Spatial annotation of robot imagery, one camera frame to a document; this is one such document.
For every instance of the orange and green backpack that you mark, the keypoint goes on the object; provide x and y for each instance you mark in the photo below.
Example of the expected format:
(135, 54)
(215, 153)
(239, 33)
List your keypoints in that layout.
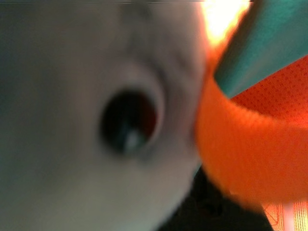
(240, 149)

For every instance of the grey shark plush toy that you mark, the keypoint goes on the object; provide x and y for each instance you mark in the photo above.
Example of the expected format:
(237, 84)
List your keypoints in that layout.
(60, 96)

